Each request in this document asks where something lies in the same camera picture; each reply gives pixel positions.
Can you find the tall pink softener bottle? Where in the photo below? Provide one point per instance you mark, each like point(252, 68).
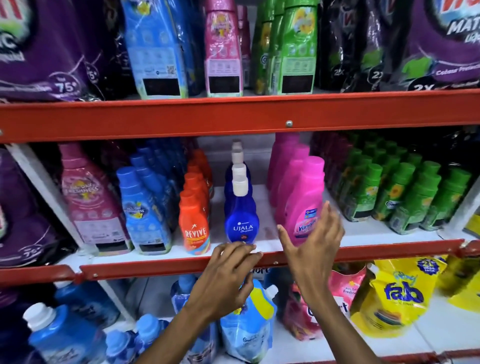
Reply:
point(245, 41)
point(223, 52)

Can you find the red metal shelf rail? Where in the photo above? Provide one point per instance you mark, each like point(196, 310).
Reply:
point(33, 275)
point(337, 253)
point(431, 356)
point(187, 116)

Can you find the group of small green bottles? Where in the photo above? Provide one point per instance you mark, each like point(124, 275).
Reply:
point(405, 195)

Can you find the row of maroon bottles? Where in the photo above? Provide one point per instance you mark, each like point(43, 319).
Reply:
point(330, 153)

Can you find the row of blue softener bottles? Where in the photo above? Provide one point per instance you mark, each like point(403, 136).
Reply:
point(144, 213)

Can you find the magenta stain remover bottle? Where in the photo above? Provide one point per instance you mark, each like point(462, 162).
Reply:
point(281, 157)
point(290, 180)
point(270, 161)
point(305, 198)

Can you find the person's right thumb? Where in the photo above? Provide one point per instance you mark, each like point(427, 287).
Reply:
point(285, 240)

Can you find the black detergent pouch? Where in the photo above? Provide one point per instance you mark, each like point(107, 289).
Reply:
point(337, 45)
point(371, 48)

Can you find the person's right forearm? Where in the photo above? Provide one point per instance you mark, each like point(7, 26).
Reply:
point(345, 333)

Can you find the tall green softener bottle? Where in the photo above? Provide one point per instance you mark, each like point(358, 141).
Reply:
point(298, 52)
point(264, 48)

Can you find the dark blue white-capped bottle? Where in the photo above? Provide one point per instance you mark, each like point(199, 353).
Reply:
point(236, 144)
point(240, 221)
point(237, 156)
point(238, 170)

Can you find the person's left thumb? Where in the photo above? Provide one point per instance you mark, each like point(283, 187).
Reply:
point(246, 288)

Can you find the pink refill pouch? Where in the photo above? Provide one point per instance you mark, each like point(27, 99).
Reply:
point(296, 318)

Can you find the large purple detergent pouch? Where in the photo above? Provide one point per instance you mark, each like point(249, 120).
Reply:
point(26, 221)
point(438, 45)
point(37, 52)

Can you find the row of orange bottles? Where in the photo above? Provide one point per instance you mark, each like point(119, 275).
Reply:
point(194, 225)

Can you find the small blue softener bottle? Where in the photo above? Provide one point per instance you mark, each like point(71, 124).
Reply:
point(150, 330)
point(120, 347)

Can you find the person's left hand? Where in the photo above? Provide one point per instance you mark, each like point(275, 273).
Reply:
point(221, 283)

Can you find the large blue white-capped bottle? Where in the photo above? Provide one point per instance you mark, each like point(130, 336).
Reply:
point(90, 302)
point(63, 337)

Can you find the person's left forearm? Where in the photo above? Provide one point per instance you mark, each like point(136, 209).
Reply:
point(176, 337)

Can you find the person's right hand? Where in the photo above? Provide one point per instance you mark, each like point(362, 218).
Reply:
point(313, 262)

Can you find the white shelf upright post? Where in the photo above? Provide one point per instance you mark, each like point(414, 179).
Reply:
point(41, 183)
point(465, 210)

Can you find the blue and yellow refill pouch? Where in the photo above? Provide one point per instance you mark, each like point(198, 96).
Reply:
point(249, 326)

